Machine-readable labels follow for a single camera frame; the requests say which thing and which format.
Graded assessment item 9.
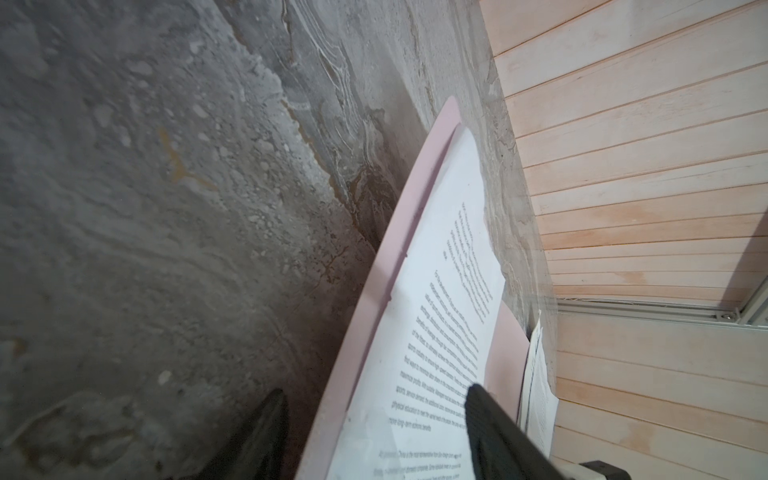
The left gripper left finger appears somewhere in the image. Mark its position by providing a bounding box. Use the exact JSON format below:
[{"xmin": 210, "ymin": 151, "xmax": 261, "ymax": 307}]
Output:
[{"xmin": 195, "ymin": 389, "xmax": 289, "ymax": 480}]

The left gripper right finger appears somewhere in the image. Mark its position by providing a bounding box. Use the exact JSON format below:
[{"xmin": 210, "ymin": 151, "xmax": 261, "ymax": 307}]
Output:
[{"xmin": 465, "ymin": 384, "xmax": 631, "ymax": 480}]

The pink folder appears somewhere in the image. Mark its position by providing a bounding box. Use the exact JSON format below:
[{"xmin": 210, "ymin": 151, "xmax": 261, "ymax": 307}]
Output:
[{"xmin": 297, "ymin": 98, "xmax": 529, "ymax": 479}]

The printed paper sheet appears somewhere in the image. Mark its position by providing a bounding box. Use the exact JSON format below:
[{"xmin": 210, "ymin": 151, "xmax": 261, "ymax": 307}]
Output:
[
  {"xmin": 328, "ymin": 127, "xmax": 505, "ymax": 479},
  {"xmin": 518, "ymin": 323, "xmax": 559, "ymax": 459}
]

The right aluminium frame post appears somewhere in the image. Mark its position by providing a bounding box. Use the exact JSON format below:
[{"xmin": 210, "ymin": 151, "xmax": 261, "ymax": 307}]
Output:
[{"xmin": 558, "ymin": 278, "xmax": 767, "ymax": 329}]

